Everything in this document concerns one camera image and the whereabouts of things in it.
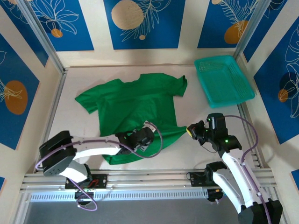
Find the green t-shirt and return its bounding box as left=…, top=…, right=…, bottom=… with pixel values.
left=74, top=73, right=189, bottom=166

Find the teal plastic mesh basket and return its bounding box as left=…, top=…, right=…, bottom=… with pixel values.
left=194, top=55, right=256, bottom=109

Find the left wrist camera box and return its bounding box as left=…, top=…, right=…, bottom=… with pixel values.
left=142, top=120, right=157, bottom=134

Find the aluminium frame rail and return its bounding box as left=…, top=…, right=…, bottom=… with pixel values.
left=20, top=168, right=278, bottom=191

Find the aluminium table side rail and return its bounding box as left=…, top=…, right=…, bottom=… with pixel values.
left=237, top=102, right=264, bottom=168
left=35, top=67, right=69, bottom=173

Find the grey slotted cable duct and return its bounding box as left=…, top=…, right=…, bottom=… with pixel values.
left=29, top=189, right=209, bottom=202

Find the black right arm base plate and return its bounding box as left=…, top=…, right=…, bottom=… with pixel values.
left=190, top=171, right=211, bottom=188

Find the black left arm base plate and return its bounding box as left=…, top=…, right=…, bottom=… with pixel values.
left=64, top=174, right=108, bottom=190

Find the black cable junction bracket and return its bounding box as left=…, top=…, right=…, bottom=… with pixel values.
left=74, top=188, right=96, bottom=206
left=206, top=188, right=226, bottom=204

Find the blue floral wall panel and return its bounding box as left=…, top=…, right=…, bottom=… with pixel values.
left=0, top=0, right=49, bottom=68
left=103, top=0, right=186, bottom=50
left=197, top=0, right=266, bottom=49
left=27, top=0, right=95, bottom=52
left=253, top=23, right=299, bottom=145
left=242, top=0, right=299, bottom=63
left=0, top=32, right=41, bottom=151

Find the aluminium frame post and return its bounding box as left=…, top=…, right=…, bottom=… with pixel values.
left=16, top=0, right=66, bottom=74
left=228, top=0, right=276, bottom=69

